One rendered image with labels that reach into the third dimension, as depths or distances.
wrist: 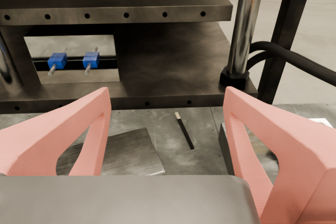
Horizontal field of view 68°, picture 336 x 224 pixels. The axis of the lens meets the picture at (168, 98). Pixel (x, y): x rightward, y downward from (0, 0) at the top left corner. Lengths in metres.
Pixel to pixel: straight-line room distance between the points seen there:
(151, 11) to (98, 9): 0.16
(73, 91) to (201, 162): 0.50
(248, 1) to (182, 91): 0.33
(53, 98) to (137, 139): 0.44
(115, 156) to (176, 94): 0.39
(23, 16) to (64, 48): 0.14
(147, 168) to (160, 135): 0.21
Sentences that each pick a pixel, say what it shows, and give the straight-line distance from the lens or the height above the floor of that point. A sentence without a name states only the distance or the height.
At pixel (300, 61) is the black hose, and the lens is 0.80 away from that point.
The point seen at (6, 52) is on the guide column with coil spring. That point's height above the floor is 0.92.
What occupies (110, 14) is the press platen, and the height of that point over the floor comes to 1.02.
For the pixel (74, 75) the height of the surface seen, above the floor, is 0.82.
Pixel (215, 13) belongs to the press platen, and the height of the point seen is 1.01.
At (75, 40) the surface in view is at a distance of 0.84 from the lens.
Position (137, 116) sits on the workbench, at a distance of 0.71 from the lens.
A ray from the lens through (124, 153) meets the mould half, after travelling 0.48.
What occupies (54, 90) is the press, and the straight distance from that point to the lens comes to 0.91.
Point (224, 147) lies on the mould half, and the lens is 0.60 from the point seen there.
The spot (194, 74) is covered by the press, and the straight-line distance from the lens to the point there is 0.92.
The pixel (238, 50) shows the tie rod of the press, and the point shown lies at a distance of 0.80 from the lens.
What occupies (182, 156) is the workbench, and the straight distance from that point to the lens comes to 0.61.
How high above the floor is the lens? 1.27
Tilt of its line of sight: 38 degrees down
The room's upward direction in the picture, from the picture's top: straight up
